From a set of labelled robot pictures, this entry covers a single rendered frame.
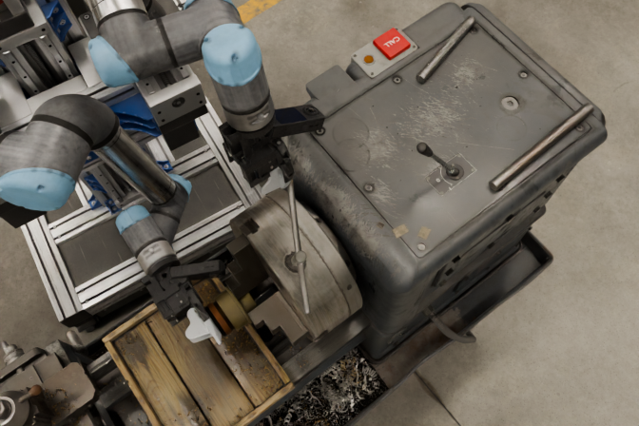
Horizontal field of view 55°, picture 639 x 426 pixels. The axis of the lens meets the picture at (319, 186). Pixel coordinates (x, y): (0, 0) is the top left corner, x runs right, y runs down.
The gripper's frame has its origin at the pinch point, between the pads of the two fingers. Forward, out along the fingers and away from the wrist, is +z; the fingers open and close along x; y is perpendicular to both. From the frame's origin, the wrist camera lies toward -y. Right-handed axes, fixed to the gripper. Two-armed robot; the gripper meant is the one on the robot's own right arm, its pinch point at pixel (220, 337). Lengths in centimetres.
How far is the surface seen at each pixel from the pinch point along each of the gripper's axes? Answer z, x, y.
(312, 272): 3.7, 13.6, -21.1
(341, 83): -26, 17, -50
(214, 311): -4.1, 3.4, -1.9
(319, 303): 8.5, 9.6, -19.1
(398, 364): 22, -54, -36
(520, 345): 39, -109, -86
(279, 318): 4.3, 1.5, -11.8
